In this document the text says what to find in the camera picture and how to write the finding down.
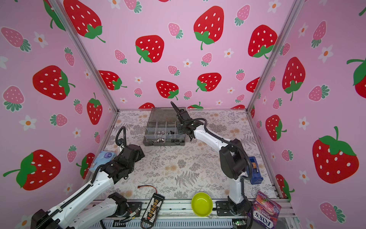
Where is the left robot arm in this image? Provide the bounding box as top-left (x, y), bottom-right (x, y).
top-left (30, 126), bottom-right (144, 229)

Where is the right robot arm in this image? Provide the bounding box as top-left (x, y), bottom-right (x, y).
top-left (171, 102), bottom-right (253, 216)

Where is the blue tissue pack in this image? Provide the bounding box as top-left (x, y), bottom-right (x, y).
top-left (89, 151), bottom-right (116, 173)

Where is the grey compartment organizer box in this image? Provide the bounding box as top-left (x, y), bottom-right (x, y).
top-left (143, 107), bottom-right (186, 147)

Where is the black battery charger board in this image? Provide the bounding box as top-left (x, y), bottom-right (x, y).
top-left (140, 193), bottom-right (165, 229)

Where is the lime green bowl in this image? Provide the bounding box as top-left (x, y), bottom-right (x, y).
top-left (191, 192), bottom-right (213, 217)

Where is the blue box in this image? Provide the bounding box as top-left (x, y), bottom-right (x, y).
top-left (249, 156), bottom-right (264, 185)

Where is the purple Fox's candy bag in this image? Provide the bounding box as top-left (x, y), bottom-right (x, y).
top-left (248, 191), bottom-right (282, 229)

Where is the red black wire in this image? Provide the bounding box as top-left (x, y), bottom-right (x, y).
top-left (138, 185), bottom-right (158, 195)

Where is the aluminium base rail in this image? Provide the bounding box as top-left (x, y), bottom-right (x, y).
top-left (57, 198), bottom-right (301, 229)

